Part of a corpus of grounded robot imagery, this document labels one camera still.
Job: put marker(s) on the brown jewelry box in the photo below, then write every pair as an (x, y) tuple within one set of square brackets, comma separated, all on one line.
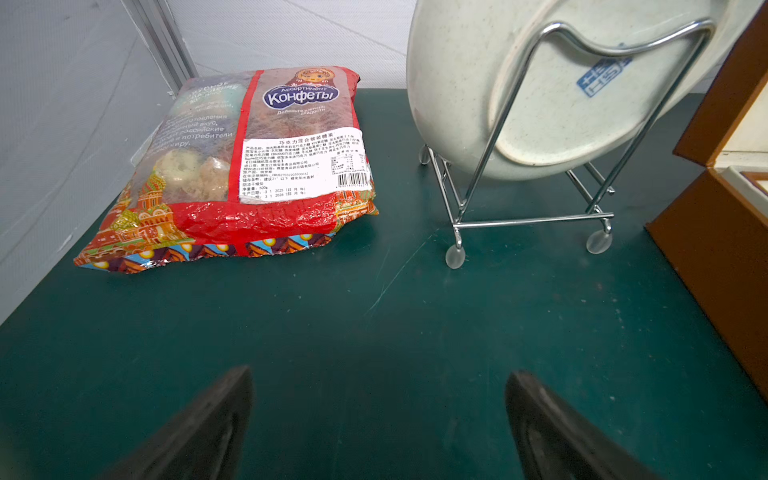
[(714, 234)]

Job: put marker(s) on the speckled cream plate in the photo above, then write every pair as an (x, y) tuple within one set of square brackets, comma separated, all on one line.
[(572, 106)]

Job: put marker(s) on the red candy bag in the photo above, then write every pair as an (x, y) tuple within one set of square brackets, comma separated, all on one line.
[(250, 164)]

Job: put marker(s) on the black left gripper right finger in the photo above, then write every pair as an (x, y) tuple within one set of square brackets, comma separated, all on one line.
[(554, 441)]

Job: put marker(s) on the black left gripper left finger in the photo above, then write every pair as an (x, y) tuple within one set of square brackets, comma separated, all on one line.
[(204, 441)]

